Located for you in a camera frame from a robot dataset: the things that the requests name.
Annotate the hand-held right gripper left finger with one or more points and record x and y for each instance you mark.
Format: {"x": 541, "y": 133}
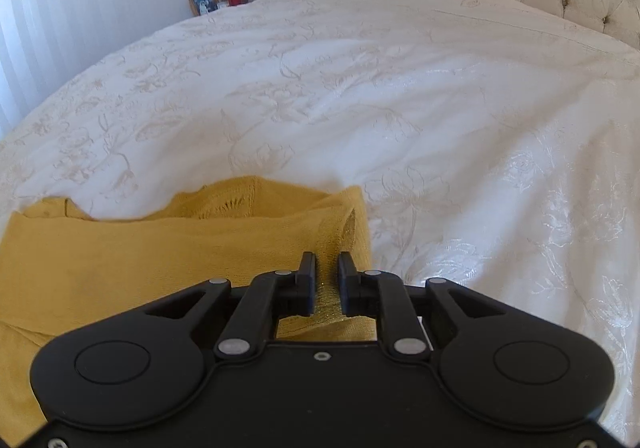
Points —
{"x": 306, "y": 278}

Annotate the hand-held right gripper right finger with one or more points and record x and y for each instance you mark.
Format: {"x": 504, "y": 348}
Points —
{"x": 346, "y": 278}

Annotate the yellow knit sweater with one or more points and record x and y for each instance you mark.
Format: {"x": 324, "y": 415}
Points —
{"x": 150, "y": 248}

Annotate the white embroidered bedspread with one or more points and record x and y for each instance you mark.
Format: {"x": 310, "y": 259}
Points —
{"x": 390, "y": 107}

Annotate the white window curtain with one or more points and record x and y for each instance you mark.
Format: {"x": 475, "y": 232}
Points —
{"x": 50, "y": 2}

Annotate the wooden picture frame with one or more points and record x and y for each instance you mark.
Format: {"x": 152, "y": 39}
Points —
{"x": 204, "y": 2}

